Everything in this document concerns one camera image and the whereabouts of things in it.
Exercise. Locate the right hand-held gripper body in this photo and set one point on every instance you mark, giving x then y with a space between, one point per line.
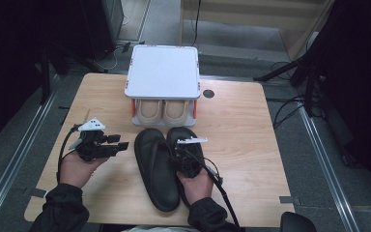
188 158

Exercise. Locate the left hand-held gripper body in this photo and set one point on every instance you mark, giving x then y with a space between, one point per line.
91 146

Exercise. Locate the black flip-flop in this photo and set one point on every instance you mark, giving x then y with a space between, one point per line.
182 132
156 167

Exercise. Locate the cream clog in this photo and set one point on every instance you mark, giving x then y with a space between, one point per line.
149 112
176 113

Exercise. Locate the white shoe rack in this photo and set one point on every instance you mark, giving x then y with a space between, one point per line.
162 71

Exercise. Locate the person's left hand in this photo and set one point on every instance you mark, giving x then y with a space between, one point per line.
77 170

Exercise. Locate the person's right hand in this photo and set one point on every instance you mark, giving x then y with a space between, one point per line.
195 188

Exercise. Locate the black table grommet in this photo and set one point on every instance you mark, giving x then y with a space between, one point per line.
208 93

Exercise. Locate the grey tape strip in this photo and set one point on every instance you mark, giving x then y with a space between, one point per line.
290 200
34 192

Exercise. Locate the black power adapter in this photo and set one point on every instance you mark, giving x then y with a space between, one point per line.
126 47

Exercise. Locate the black cabinet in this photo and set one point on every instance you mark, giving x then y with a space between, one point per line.
104 25

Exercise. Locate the black rounded chair part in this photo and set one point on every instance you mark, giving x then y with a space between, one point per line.
298 223

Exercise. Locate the black tripod stand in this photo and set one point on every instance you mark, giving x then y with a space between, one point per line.
302 64

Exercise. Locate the metal floor rail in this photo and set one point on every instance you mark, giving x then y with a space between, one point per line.
325 161
19 154

